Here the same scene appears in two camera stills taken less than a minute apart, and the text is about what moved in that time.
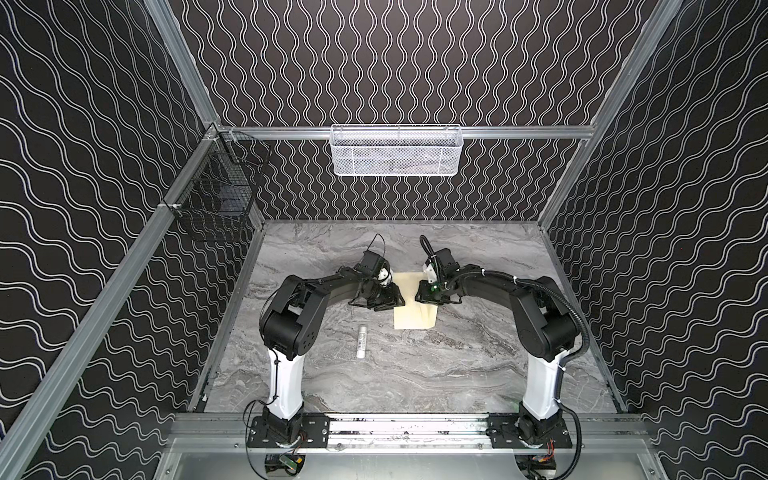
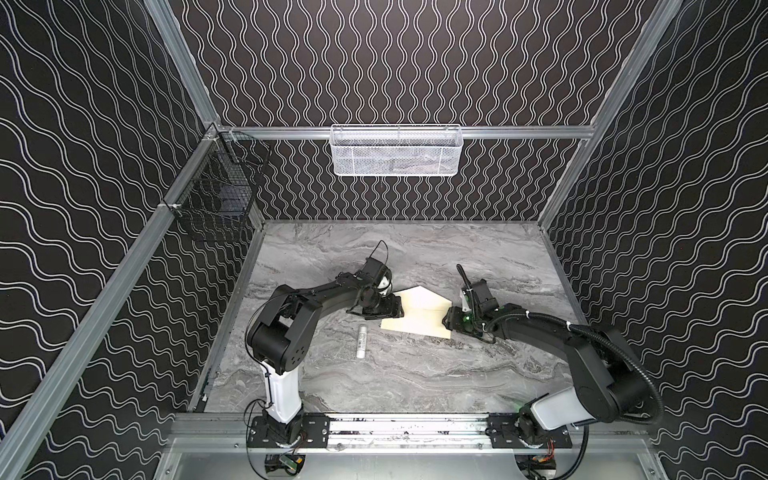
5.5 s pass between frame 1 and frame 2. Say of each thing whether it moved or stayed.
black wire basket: stayed
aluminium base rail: stayed
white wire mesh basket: stayed
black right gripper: moved
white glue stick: stayed
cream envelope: moved
